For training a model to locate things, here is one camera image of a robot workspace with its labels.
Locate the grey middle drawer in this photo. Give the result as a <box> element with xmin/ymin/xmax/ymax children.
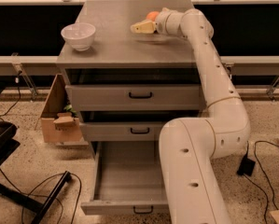
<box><xmin>80</xmin><ymin>122</ymin><xmax>164</xmax><ymax>142</ymax></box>

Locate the cardboard box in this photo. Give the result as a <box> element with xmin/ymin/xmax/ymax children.
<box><xmin>40</xmin><ymin>74</ymin><xmax>82</xmax><ymax>143</ymax></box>

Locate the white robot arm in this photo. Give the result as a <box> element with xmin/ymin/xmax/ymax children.
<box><xmin>131</xmin><ymin>8</ymin><xmax>250</xmax><ymax>224</ymax></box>

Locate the white ceramic bowl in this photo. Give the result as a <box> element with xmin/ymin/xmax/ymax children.
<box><xmin>61</xmin><ymin>22</ymin><xmax>96</xmax><ymax>51</ymax></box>

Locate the black chair base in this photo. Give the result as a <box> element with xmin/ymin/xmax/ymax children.
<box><xmin>0</xmin><ymin>90</ymin><xmax>79</xmax><ymax>224</ymax></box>

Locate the black power adapter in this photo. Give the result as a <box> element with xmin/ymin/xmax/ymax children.
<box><xmin>237</xmin><ymin>156</ymin><xmax>256</xmax><ymax>176</ymax></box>

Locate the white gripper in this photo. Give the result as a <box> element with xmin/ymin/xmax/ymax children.
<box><xmin>130</xmin><ymin>7</ymin><xmax>188</xmax><ymax>37</ymax></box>

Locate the grey drawer cabinet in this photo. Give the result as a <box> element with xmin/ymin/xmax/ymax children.
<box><xmin>55</xmin><ymin>0</ymin><xmax>223</xmax><ymax>161</ymax></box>

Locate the orange fruit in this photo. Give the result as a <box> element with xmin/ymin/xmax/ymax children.
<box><xmin>146</xmin><ymin>11</ymin><xmax>160</xmax><ymax>21</ymax></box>

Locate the black floor cable left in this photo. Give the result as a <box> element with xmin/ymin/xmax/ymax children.
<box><xmin>0</xmin><ymin>166</ymin><xmax>83</xmax><ymax>224</ymax></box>

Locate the grey top drawer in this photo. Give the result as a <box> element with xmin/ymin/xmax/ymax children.
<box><xmin>65</xmin><ymin>85</ymin><xmax>204</xmax><ymax>111</ymax></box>

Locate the black hanging cable left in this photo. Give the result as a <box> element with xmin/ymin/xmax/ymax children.
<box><xmin>0</xmin><ymin>71</ymin><xmax>23</xmax><ymax>120</ymax></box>

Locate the grey metal railing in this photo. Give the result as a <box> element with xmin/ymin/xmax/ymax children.
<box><xmin>0</xmin><ymin>0</ymin><xmax>279</xmax><ymax>89</ymax></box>

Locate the grey open bottom drawer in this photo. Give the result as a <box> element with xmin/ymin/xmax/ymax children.
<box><xmin>81</xmin><ymin>141</ymin><xmax>169</xmax><ymax>216</ymax></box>

